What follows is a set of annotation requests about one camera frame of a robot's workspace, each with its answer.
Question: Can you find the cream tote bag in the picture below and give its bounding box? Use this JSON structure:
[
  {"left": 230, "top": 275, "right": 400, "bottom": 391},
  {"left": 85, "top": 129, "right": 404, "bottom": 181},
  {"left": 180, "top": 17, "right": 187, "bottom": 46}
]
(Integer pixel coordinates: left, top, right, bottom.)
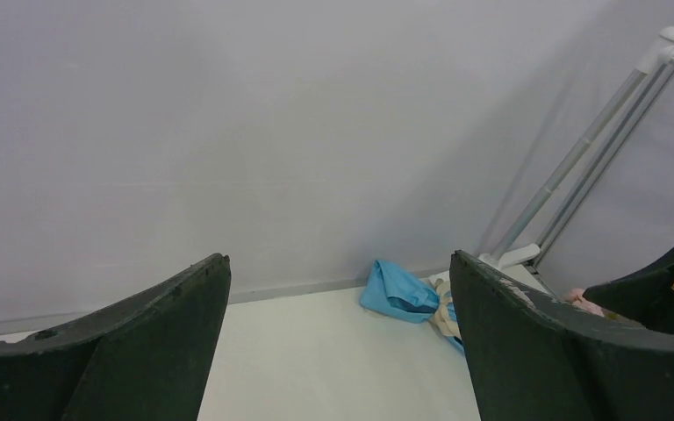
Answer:
[{"left": 428, "top": 271, "right": 461, "bottom": 340}]

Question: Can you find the pink artificial flower bunch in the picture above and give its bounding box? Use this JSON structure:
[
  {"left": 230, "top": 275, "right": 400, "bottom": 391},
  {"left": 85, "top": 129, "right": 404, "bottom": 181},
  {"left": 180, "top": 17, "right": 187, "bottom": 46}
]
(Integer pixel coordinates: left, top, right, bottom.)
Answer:
[{"left": 565, "top": 289, "right": 605, "bottom": 318}]

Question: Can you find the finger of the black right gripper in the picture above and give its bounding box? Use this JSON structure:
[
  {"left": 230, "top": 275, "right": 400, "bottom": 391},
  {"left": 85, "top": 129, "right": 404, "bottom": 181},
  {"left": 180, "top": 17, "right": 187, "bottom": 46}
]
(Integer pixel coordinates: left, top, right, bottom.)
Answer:
[{"left": 584, "top": 247, "right": 674, "bottom": 335}]

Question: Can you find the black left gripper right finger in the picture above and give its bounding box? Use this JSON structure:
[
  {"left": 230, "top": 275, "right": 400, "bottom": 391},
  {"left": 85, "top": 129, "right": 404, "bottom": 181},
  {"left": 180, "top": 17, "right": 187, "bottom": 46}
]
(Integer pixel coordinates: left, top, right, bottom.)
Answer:
[{"left": 450, "top": 251, "right": 674, "bottom": 420}]

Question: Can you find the white clothes rack stand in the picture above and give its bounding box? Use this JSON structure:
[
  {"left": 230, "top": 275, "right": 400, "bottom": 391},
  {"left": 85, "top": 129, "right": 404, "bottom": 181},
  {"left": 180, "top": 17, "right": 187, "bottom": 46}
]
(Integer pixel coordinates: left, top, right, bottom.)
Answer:
[{"left": 476, "top": 0, "right": 674, "bottom": 271}]

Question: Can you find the blue flower wrapping paper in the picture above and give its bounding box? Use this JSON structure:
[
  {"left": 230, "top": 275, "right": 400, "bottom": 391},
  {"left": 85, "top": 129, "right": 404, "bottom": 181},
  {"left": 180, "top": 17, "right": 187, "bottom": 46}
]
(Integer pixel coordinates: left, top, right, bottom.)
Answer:
[{"left": 359, "top": 260, "right": 464, "bottom": 352}]

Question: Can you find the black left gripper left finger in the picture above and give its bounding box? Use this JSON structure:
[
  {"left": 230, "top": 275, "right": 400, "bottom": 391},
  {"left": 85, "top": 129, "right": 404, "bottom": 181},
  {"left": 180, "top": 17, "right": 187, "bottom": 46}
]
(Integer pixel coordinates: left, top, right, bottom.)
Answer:
[{"left": 0, "top": 253, "right": 232, "bottom": 420}]

